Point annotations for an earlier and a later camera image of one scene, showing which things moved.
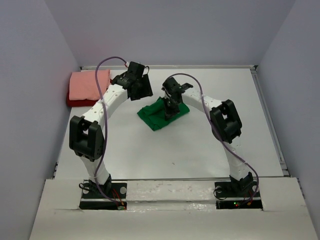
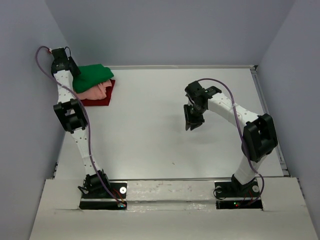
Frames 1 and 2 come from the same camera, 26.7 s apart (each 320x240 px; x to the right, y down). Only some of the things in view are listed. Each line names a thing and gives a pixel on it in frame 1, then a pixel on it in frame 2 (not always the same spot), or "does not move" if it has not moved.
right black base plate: [227, 189] does not move
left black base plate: [112, 190] does not move
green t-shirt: [154, 114] to [91, 75]
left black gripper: [146, 91] to [75, 71]
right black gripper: [169, 112] to [189, 120]
